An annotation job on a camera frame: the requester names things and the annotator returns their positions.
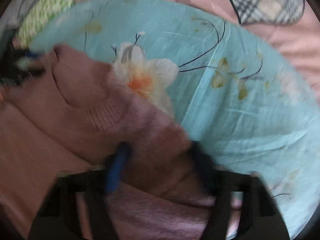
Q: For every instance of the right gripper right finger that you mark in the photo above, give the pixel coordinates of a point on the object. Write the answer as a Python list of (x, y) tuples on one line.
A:
[(221, 184)]

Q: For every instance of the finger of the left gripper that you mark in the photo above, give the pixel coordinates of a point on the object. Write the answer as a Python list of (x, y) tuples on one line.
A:
[(26, 60)]

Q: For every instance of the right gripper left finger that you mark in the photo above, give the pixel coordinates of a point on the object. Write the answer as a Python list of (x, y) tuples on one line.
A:
[(96, 185)]

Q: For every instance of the purple knit sweater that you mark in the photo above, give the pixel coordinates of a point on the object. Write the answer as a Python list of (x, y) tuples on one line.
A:
[(73, 117)]

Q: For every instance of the green checkered small pillow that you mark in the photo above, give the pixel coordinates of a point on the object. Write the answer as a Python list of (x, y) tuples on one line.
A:
[(38, 16)]

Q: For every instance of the turquoise floral quilt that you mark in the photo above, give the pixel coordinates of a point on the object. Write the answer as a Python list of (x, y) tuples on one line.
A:
[(246, 105)]

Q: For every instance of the pink heart-print duvet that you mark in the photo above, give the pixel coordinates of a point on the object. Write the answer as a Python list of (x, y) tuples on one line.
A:
[(290, 26)]

